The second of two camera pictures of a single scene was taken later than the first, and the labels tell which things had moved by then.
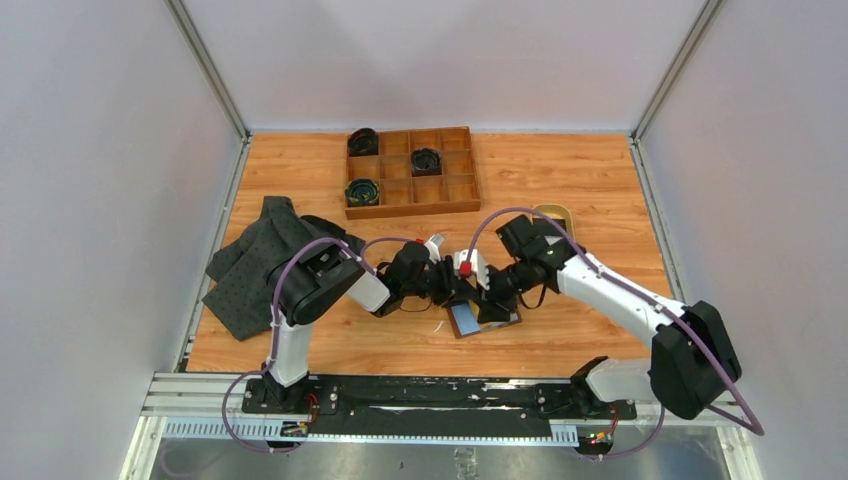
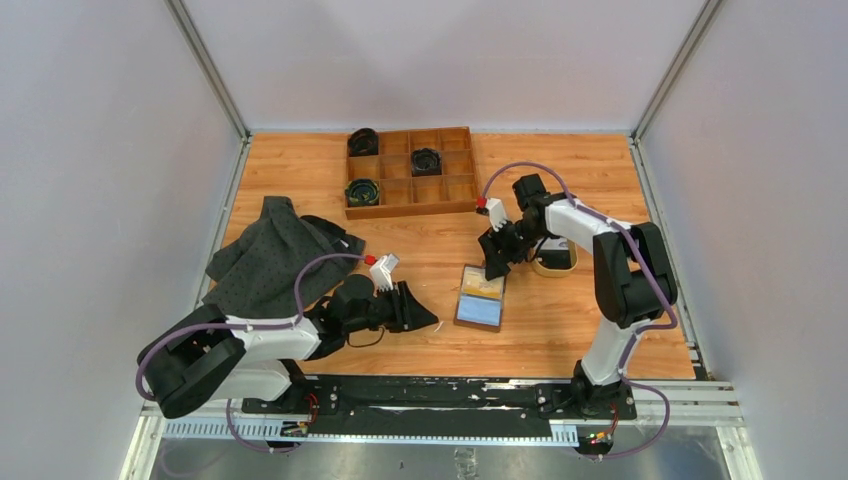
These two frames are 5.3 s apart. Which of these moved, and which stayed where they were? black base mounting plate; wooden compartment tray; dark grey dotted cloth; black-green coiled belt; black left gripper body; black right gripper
Moved: black left gripper body; black right gripper
Stayed: dark grey dotted cloth; wooden compartment tray; black-green coiled belt; black base mounting plate
